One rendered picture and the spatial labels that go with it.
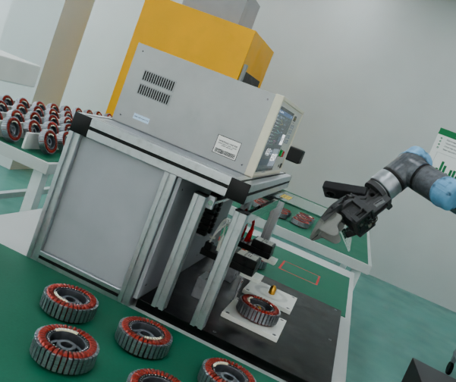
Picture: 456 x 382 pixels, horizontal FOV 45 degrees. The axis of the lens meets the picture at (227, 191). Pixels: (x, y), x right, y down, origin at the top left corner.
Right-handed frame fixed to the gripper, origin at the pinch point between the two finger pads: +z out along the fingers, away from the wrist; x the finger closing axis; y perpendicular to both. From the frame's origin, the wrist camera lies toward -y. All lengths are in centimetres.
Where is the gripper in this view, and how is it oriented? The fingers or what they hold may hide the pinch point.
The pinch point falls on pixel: (312, 234)
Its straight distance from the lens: 138.1
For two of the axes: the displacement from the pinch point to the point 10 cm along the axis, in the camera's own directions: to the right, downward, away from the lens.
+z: -7.9, 6.0, -1.6
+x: 3.0, 5.9, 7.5
